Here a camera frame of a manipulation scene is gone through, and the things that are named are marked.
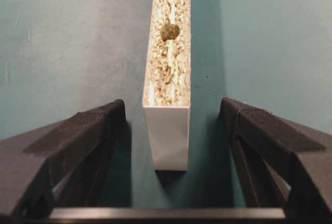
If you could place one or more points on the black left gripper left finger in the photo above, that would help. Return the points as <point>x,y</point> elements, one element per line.
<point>63,164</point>

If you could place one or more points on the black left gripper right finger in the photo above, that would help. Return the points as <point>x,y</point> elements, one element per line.
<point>280,163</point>

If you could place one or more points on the white laminated wooden board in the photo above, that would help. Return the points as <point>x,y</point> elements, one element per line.
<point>167,85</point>

